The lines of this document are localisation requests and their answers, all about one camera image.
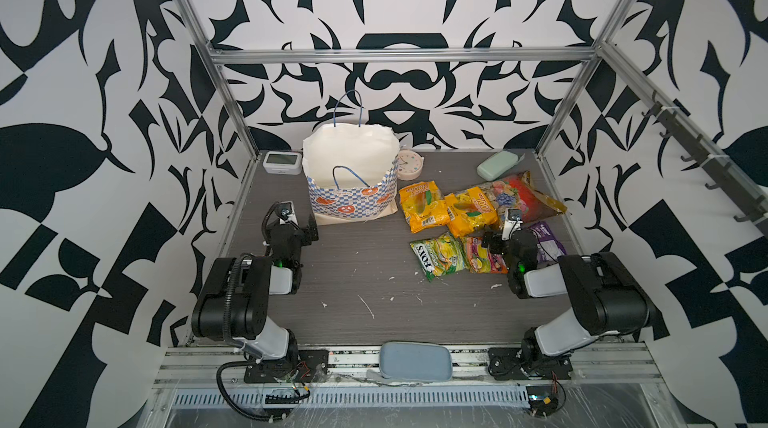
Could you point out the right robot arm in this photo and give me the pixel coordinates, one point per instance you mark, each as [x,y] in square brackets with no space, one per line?
[605,301]

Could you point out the white digital clock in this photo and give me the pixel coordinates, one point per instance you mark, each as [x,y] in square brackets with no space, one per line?
[283,163]

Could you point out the blue checkered paper bag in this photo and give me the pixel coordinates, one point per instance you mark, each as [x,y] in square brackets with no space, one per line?
[351,169]

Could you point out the orange snack pack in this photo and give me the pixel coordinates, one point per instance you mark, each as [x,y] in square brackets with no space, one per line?
[481,260]

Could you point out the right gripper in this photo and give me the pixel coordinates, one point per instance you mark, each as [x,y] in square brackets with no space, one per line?
[497,241]

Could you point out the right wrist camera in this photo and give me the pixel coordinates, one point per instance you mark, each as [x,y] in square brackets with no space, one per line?
[512,222]

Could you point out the wall hook rack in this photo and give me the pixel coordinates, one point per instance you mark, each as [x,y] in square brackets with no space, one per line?
[701,152]

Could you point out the mint green case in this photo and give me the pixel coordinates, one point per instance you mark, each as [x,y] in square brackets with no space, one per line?
[497,165]

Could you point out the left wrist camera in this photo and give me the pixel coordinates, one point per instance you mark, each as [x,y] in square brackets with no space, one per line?
[285,212]

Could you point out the red fruit snack bag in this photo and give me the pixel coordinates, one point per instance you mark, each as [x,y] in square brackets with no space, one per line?
[518,192]

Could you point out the yellow mango candy bag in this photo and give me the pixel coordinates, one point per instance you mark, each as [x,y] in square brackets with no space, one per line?
[470,211]

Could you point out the purple snack pack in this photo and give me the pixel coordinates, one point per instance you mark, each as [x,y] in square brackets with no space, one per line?
[549,248]

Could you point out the grey-blue pouch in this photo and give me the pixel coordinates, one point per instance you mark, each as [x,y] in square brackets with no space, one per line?
[414,361]

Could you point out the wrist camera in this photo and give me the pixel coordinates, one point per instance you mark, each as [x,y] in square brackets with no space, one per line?
[285,212]
[512,222]

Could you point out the green spring candy bag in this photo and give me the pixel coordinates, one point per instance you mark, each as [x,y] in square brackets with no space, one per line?
[439,256]

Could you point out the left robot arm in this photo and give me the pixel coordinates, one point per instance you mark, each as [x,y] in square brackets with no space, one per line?
[232,308]

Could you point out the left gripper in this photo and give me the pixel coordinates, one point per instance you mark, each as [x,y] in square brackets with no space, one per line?
[304,236]

